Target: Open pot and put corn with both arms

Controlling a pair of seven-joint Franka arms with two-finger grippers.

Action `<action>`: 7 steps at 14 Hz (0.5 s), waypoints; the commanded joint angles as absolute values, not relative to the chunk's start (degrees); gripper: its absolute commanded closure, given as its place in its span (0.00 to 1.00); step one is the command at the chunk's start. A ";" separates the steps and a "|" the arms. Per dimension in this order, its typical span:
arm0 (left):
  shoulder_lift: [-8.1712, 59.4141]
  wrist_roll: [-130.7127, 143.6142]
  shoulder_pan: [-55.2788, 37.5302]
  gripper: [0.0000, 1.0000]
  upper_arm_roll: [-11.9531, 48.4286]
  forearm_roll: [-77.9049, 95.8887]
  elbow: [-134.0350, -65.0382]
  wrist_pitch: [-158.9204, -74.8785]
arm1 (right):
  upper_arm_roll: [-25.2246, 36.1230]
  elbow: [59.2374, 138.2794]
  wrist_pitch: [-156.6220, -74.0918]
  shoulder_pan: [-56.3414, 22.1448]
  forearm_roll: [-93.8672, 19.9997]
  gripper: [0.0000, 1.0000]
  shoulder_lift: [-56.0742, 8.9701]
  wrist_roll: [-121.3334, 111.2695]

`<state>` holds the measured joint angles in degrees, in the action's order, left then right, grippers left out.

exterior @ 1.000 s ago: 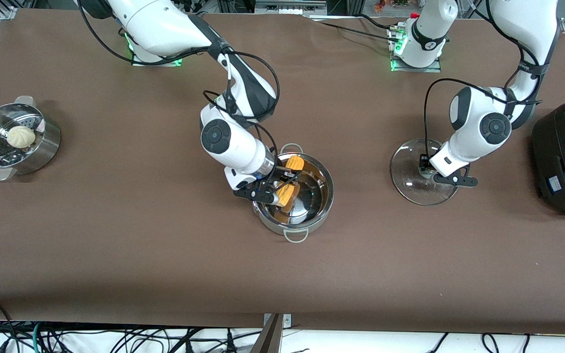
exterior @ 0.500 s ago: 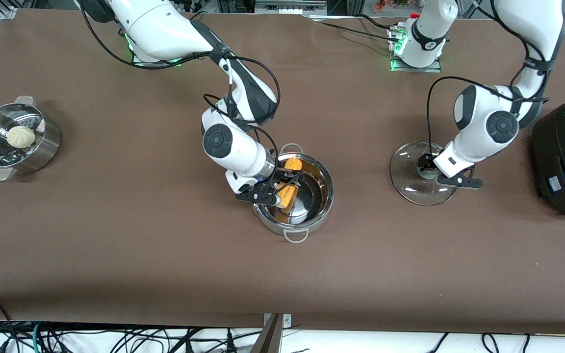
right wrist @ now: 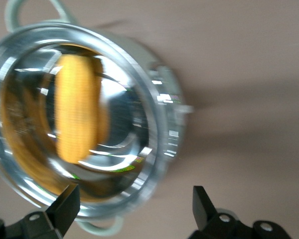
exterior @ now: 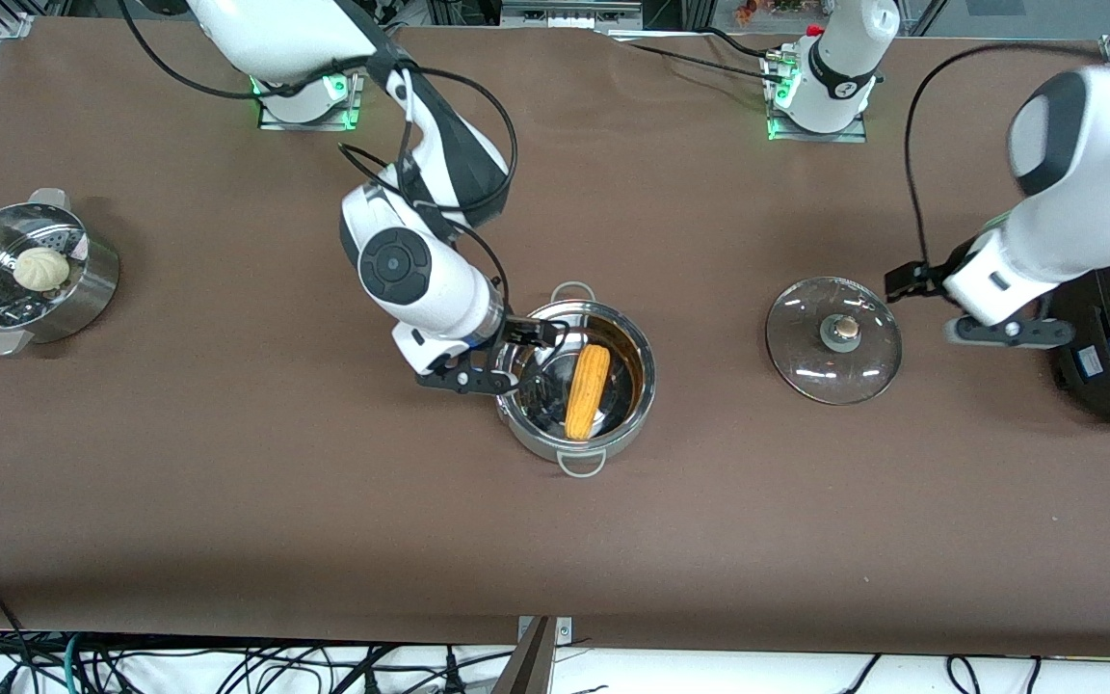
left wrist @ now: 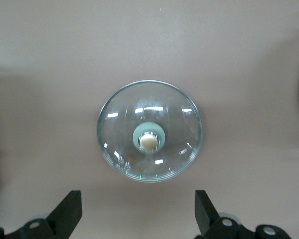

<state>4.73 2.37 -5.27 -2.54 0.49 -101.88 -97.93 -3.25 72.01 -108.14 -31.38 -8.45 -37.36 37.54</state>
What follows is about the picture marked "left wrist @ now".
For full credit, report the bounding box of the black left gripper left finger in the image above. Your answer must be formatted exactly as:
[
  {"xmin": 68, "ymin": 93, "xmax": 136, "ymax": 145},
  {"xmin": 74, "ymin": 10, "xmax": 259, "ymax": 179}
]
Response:
[{"xmin": 0, "ymin": 190, "xmax": 83, "ymax": 239}]

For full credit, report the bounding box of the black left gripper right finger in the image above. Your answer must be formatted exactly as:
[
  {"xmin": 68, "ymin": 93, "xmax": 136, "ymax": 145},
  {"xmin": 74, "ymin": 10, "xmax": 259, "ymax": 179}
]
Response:
[{"xmin": 195, "ymin": 190, "xmax": 290, "ymax": 239}]

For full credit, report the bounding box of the glass lid with gold knob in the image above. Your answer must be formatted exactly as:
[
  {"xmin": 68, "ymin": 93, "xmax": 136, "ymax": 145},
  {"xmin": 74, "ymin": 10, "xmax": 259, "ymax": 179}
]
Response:
[{"xmin": 96, "ymin": 79, "xmax": 204, "ymax": 184}]

